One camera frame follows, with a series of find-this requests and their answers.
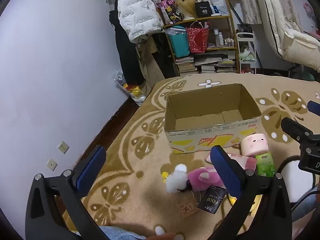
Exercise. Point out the pink plush toy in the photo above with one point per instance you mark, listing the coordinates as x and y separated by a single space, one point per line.
200 178

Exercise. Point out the teal bag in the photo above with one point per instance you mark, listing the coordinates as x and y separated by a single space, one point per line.
178 45

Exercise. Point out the black box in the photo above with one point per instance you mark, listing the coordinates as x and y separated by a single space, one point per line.
203 10

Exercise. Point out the yellow plush toy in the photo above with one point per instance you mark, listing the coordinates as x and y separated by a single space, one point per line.
257 201

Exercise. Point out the white trolley rack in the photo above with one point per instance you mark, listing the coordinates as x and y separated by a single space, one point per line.
246 55

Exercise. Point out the clear bag of toys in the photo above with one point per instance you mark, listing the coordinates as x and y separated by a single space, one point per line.
133 91

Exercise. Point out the blond wig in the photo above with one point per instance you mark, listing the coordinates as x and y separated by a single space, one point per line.
187 7

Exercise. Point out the yellow wooden shelf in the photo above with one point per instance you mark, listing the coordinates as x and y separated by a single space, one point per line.
231 22

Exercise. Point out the narrow stack of books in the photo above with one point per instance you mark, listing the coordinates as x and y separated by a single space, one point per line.
186 66

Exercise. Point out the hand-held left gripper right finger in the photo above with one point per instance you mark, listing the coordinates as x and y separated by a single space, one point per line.
225 170

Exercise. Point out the pink wall decoration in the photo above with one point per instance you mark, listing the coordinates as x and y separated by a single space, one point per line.
310 12

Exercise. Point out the wide pile of books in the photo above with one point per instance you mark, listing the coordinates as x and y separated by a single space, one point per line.
215 63

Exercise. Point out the cardboard box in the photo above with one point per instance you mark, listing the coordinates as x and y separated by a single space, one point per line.
200 132

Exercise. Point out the beige hanging garment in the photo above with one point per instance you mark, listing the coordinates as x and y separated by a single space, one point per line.
152 62

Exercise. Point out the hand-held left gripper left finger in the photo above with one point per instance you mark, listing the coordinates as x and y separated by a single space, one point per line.
91 170

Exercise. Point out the red patterned bag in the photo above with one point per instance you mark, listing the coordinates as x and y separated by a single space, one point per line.
197 40

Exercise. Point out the black hanging coat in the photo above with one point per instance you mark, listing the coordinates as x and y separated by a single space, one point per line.
126 55

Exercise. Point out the pink and black printed package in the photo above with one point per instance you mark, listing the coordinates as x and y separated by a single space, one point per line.
168 10

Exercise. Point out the pink pig plush block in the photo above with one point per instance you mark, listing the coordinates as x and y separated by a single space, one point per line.
253 145

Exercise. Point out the green tissue pack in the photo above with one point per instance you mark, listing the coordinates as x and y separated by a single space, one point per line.
265 165

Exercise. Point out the white plastic bag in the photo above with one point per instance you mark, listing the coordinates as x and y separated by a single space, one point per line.
218 0

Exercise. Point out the person's left leg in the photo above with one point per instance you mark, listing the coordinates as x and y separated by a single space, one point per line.
120 234

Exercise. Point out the row of cosmetic bottles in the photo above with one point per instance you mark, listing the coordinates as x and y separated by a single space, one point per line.
221 38

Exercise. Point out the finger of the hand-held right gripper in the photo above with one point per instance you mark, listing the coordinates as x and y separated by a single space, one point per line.
314 108
295 128

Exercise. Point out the black and white plush toy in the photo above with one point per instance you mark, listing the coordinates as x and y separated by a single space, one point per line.
292 175

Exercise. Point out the black tissue pack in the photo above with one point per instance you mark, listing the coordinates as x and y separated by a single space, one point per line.
212 200

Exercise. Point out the pink tissue pack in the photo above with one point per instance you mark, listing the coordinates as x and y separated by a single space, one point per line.
246 162

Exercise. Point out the small brown printed card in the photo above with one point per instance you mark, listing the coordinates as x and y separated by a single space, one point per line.
188 208

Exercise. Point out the beige patterned rug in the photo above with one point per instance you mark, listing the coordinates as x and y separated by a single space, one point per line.
140 180

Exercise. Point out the pale floral curtain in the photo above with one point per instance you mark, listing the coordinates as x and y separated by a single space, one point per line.
245 0

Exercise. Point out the white wall socket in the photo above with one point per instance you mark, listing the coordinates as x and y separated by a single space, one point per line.
63 147
51 165

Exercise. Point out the dark hanging garment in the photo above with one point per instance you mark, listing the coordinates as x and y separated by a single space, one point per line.
163 52

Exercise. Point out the person's right leg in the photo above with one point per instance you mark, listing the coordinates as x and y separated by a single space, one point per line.
307 205

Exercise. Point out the person's leg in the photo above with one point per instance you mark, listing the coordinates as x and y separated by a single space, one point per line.
307 205
120 234

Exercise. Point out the white puffer jacket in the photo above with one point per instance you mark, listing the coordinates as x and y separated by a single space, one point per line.
137 10

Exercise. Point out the white folded mattress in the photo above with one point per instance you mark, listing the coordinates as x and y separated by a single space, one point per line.
282 22

